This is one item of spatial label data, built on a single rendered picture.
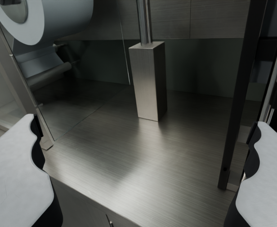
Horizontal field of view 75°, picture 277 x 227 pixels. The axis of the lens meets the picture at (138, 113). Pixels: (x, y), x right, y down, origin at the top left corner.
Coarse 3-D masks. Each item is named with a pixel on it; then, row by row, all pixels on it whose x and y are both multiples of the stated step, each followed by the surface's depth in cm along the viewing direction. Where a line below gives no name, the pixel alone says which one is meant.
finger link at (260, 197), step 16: (256, 128) 10; (256, 144) 9; (272, 144) 9; (256, 160) 8; (272, 160) 8; (256, 176) 7; (272, 176) 7; (240, 192) 6; (256, 192) 6; (272, 192) 6; (240, 208) 6; (256, 208) 6; (272, 208) 6; (224, 224) 7; (240, 224) 6; (256, 224) 6; (272, 224) 6
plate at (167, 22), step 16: (128, 0) 78; (160, 0) 71; (176, 0) 68; (192, 0) 66; (208, 0) 63; (224, 0) 61; (240, 0) 59; (128, 16) 81; (160, 16) 74; (176, 16) 71; (192, 16) 68; (208, 16) 66; (224, 16) 63; (240, 16) 61; (128, 32) 85; (160, 32) 78; (176, 32) 74; (192, 32) 71; (208, 32) 68; (224, 32) 66; (240, 32) 63
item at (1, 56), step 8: (0, 40) 45; (0, 48) 46; (0, 56) 46; (8, 56) 47; (0, 64) 46; (8, 64) 48; (0, 72) 49; (8, 72) 48; (16, 72) 50; (8, 80) 49; (16, 80) 50; (16, 88) 50; (24, 88) 52; (16, 96) 52; (24, 96) 53; (24, 104) 53; (32, 104) 55; (24, 112) 55; (32, 112) 56; (40, 120) 58; (0, 128) 77; (8, 128) 72; (48, 136) 62; (40, 144) 62; (48, 144) 62
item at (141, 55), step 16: (144, 0) 52; (144, 16) 54; (144, 32) 56; (144, 48) 56; (160, 48) 59; (144, 64) 59; (160, 64) 61; (144, 80) 62; (160, 80) 63; (144, 96) 66; (160, 96) 66; (144, 112) 70; (160, 112) 69
